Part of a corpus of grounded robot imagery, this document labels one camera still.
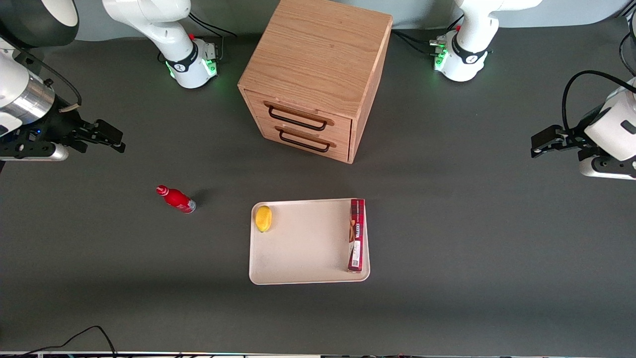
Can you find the red tartan shortbread box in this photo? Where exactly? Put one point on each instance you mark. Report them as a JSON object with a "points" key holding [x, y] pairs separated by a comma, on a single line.
{"points": [[357, 233]]}

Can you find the red coke bottle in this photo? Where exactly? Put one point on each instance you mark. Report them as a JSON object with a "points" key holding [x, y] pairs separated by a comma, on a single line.
{"points": [[177, 199]]}

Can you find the beige plastic tray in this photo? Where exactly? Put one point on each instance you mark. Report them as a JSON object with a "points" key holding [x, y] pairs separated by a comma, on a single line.
{"points": [[308, 243]]}

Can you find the wooden drawer cabinet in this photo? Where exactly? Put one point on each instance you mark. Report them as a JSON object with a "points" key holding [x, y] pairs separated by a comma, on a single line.
{"points": [[318, 49]]}

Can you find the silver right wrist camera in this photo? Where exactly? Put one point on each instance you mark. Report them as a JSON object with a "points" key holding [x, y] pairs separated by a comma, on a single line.
{"points": [[35, 153]]}

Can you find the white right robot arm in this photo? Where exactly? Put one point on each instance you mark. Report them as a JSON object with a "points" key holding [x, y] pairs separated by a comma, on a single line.
{"points": [[164, 30]]}

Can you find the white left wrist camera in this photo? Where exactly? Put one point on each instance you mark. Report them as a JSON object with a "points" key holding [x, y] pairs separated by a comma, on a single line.
{"points": [[608, 169]]}

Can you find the yellow lemon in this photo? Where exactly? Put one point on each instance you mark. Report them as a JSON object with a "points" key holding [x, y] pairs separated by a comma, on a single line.
{"points": [[263, 219]]}

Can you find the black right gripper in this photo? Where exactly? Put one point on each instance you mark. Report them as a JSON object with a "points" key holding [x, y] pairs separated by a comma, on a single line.
{"points": [[63, 123]]}

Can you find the wooden drawer front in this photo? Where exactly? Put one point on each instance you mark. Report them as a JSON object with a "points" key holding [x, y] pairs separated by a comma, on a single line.
{"points": [[305, 149], [298, 110]]}

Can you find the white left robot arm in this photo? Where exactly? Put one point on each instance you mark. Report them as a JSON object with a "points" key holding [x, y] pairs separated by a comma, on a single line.
{"points": [[477, 30]]}

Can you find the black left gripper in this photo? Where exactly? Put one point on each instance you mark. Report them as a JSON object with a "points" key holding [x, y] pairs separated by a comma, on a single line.
{"points": [[575, 135]]}

